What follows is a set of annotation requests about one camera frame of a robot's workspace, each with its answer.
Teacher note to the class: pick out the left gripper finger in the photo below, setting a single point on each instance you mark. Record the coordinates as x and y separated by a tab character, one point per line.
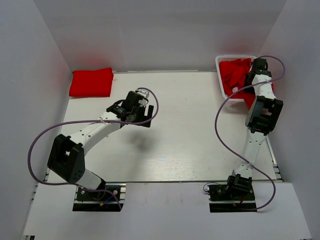
150	110
146	123

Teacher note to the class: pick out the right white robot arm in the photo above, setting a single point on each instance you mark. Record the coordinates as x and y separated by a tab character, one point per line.
260	121

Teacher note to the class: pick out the folded red t shirt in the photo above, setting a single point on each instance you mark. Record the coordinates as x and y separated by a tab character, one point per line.
92	83

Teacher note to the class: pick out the red t shirts in basket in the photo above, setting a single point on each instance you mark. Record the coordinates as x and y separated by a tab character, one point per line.
261	87

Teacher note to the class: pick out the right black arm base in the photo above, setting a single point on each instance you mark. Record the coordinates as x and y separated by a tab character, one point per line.
235	196

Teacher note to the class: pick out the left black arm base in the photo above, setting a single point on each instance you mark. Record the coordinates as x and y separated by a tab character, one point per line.
85	201

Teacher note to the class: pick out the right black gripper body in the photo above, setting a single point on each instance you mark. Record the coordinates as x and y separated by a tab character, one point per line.
248	82

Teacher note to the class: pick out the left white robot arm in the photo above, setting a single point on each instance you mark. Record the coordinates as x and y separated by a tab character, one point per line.
67	155

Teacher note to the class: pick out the white plastic basket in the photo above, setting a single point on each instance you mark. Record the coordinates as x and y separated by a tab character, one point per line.
232	71

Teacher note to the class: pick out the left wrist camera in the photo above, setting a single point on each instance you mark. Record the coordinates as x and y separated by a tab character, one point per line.
143	92

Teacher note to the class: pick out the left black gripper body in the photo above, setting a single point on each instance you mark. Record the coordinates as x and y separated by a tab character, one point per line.
139	113

